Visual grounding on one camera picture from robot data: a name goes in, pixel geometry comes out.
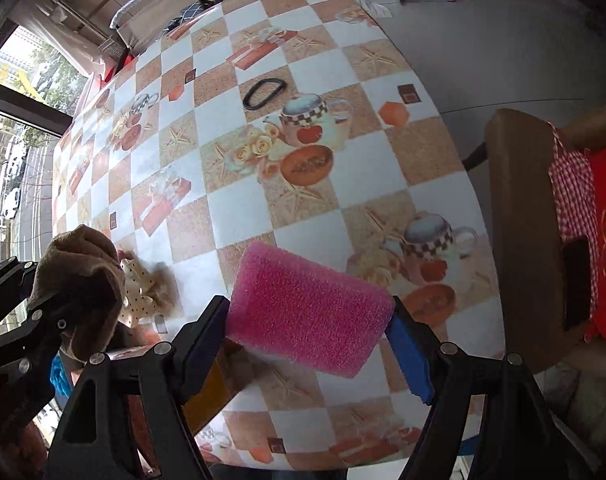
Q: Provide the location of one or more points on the brown wooden chair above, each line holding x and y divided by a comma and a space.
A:
523, 235

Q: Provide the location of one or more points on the dark plaid cloth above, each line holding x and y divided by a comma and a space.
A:
188, 15

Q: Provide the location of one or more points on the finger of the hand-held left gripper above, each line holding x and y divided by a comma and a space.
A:
8, 275
38, 330

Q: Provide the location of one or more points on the pink foam sponge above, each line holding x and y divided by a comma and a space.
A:
308, 305

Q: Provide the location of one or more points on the folded recliner chair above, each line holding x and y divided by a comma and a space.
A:
153, 10

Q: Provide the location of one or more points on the tan terry sock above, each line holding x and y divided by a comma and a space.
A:
83, 270

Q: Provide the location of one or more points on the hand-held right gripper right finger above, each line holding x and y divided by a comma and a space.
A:
408, 355

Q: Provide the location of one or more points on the white crumpled cloth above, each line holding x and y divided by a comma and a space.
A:
378, 7

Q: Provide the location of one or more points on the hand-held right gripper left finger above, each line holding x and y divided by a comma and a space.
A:
205, 335

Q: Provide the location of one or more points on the blue cloth scrunchie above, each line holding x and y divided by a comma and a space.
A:
60, 377

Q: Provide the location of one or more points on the person's maroon garment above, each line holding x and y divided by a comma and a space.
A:
30, 450

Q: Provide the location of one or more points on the red gingham cushion cover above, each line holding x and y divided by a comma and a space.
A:
573, 200

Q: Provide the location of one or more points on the dark window frame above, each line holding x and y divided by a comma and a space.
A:
13, 80

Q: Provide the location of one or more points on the red plastic basin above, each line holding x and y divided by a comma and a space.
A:
120, 65

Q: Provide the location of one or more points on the cream polka dot scrunchie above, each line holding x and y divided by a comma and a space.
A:
138, 300

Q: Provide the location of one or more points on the checkered printed tablecloth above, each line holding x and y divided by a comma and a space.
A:
333, 200

